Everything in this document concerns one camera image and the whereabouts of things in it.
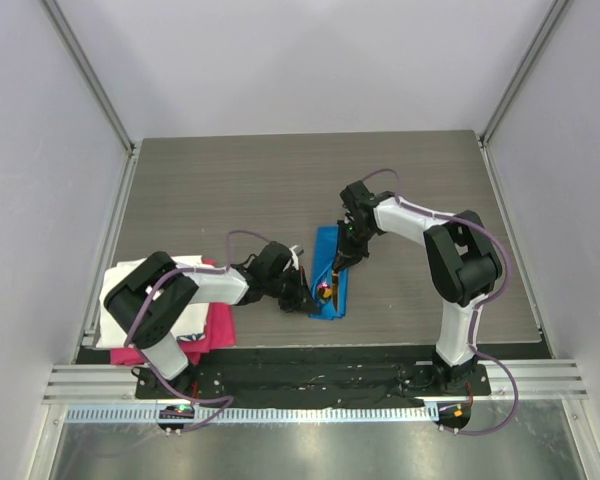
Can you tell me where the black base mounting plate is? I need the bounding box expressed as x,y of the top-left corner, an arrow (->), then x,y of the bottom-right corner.
132,362 -> 492,405

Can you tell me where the slotted white cable duct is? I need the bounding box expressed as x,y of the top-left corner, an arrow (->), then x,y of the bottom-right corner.
65,402 -> 439,424

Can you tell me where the blue cloth napkin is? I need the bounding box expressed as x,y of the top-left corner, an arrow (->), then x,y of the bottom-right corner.
309,226 -> 349,321

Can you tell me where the right aluminium corner post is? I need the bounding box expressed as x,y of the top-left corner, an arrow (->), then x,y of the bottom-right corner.
479,0 -> 576,146

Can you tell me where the aluminium front frame rail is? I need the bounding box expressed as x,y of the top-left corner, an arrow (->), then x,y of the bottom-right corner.
43,360 -> 587,409

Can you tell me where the iridescent purple spoon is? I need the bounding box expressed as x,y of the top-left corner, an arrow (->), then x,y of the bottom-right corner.
316,281 -> 333,303

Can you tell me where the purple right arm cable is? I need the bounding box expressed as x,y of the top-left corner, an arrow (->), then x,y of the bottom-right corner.
362,168 -> 519,436

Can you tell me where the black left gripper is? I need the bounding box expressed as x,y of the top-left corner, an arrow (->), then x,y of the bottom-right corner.
265,266 -> 320,315

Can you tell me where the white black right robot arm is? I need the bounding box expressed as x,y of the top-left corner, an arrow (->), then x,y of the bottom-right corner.
332,181 -> 503,395

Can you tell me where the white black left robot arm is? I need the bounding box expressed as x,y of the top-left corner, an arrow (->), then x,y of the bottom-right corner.
102,242 -> 320,399

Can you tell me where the aluminium corner post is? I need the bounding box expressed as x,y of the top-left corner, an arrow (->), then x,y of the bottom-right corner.
39,0 -> 135,155
479,0 -> 576,146

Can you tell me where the left aluminium corner post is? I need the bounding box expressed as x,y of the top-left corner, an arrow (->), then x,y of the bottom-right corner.
39,0 -> 135,155

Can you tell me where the white folded cloth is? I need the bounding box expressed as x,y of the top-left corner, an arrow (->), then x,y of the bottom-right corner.
97,255 -> 218,350

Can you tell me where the pink folded cloth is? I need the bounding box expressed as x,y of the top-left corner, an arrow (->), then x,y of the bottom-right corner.
96,258 -> 236,366

